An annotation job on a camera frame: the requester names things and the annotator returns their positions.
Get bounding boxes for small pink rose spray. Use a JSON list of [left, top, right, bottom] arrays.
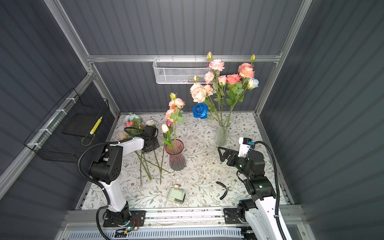
[[165, 93, 185, 145]]

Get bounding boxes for flower bunch on table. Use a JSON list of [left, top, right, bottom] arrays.
[[117, 113, 164, 180]]

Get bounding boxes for aluminium front rail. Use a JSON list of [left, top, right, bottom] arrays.
[[60, 205, 308, 231]]

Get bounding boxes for cream white flower spray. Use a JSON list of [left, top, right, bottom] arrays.
[[190, 71, 223, 124]]

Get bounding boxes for pink rose stem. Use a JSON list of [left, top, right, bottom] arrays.
[[218, 75, 227, 87]]

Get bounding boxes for orange pink peony spray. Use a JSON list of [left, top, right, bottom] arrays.
[[224, 53, 257, 127]]

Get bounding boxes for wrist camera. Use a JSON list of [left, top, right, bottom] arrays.
[[143, 125, 158, 138], [238, 137, 255, 158]]

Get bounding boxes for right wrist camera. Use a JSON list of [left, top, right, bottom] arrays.
[[238, 137, 255, 158]]

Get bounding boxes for pink peony flower spray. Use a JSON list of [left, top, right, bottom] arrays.
[[207, 52, 225, 117]]

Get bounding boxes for dark red glass vase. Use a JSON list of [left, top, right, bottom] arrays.
[[166, 139, 187, 171]]

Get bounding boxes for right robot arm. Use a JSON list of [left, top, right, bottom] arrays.
[[218, 141, 292, 240]]

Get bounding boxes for white wire wall basket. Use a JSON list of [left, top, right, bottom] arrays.
[[153, 59, 211, 85]]

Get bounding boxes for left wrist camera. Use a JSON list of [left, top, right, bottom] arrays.
[[143, 125, 158, 138]]

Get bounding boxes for pink tulip bud stem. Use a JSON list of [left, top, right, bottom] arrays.
[[162, 124, 174, 150]]

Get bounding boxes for coral red rose stem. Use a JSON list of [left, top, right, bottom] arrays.
[[219, 74, 245, 124]]

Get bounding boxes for black wire wall basket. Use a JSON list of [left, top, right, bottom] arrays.
[[24, 85, 115, 163]]

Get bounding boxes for white blue rose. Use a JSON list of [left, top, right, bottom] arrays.
[[247, 78, 259, 90]]

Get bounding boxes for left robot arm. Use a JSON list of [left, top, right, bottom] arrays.
[[89, 137, 160, 226]]

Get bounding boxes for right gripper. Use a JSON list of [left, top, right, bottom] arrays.
[[218, 145, 252, 180]]

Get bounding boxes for cream rose stem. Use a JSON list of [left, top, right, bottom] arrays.
[[190, 84, 207, 103]]

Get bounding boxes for clear frosted glass vase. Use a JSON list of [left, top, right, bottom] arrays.
[[215, 123, 231, 147]]

